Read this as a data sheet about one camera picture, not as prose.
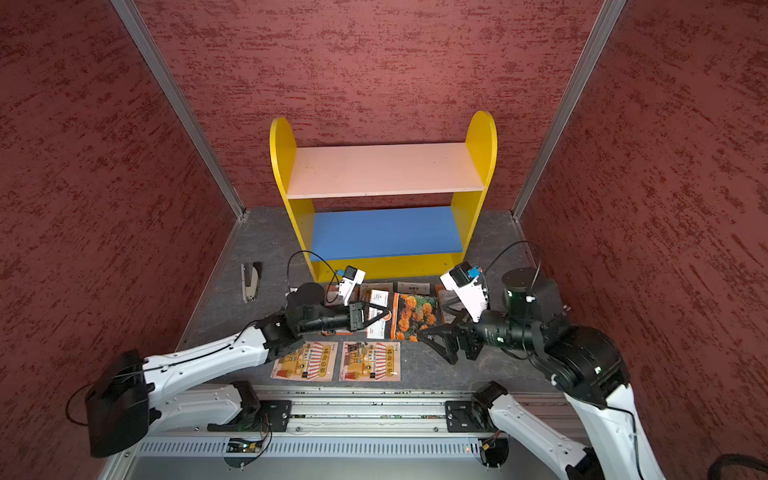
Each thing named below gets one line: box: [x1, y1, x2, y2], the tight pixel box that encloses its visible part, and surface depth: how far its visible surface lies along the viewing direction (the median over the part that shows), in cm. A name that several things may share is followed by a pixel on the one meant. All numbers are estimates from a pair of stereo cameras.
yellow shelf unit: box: [269, 111, 497, 283], surface depth 78 cm
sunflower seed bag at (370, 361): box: [339, 341, 401, 381], surface depth 85 cm
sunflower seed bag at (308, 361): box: [270, 341, 339, 382], surface depth 83 cm
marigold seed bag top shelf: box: [397, 281, 431, 295], surface depth 100 cm
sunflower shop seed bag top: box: [360, 282, 394, 302], surface depth 71 cm
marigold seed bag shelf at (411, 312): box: [390, 292, 438, 343], surface depth 72 cm
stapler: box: [241, 262, 263, 304], surface depth 99 cm
